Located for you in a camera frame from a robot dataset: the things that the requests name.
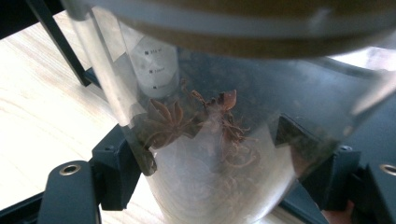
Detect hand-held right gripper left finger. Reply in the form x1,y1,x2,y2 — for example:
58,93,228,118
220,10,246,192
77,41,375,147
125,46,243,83
92,122,157,211

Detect tall glass jar wooden lid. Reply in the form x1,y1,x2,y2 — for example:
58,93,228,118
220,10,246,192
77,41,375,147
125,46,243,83
60,0,396,224

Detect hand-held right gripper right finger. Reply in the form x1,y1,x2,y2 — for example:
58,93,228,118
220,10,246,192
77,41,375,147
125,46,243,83
275,115,362,213

